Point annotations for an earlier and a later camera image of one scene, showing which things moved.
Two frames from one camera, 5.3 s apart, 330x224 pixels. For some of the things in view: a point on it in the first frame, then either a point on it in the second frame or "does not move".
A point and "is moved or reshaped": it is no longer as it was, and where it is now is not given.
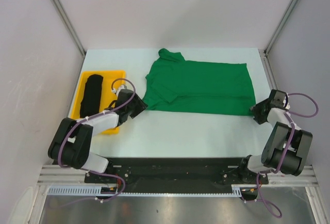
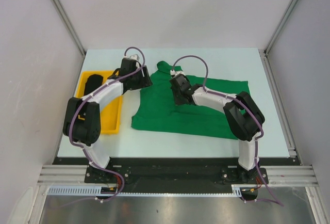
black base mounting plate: x=175 y=174 does not move
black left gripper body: x=135 y=108 -> x=138 y=81
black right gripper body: x=258 y=109 -> x=178 y=100
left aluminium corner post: x=71 y=28 does not move
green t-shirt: x=176 y=85 is moved or reshaped
